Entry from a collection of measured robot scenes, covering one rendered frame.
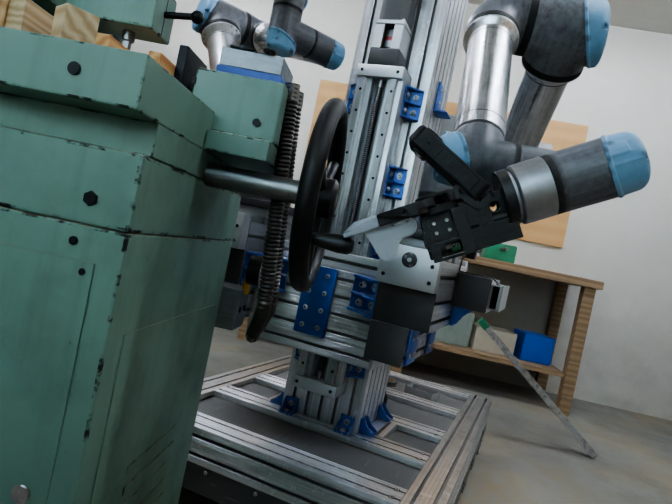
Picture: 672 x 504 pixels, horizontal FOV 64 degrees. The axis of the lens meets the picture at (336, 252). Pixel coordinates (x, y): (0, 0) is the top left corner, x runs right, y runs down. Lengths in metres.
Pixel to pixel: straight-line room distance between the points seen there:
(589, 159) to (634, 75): 3.91
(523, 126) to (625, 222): 3.21
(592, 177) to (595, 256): 3.63
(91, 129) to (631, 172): 0.62
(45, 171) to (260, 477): 0.92
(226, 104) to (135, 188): 0.25
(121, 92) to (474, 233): 0.43
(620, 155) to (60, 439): 0.71
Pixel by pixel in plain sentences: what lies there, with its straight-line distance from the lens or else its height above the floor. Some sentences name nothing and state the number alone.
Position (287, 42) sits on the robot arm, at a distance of 1.39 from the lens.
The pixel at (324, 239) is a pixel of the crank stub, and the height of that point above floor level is 0.75.
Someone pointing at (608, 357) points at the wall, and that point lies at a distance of 4.39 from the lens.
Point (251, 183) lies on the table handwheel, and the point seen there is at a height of 0.81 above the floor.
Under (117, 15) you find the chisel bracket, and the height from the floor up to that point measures 1.01.
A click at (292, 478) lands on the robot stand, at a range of 1.34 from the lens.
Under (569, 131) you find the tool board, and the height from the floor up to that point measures 1.89.
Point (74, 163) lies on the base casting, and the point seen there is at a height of 0.77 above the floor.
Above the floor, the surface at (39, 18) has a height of 0.93.
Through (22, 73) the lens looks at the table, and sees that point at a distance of 0.68.
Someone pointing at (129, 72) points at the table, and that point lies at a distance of 0.62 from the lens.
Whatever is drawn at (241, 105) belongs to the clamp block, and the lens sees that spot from 0.82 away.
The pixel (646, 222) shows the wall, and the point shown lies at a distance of 4.44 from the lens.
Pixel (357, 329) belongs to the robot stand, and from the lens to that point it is 1.34.
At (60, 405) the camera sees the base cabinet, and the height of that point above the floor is 0.51.
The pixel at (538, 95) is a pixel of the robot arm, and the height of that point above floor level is 1.11.
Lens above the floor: 0.75
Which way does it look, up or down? 1 degrees down
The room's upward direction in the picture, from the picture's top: 12 degrees clockwise
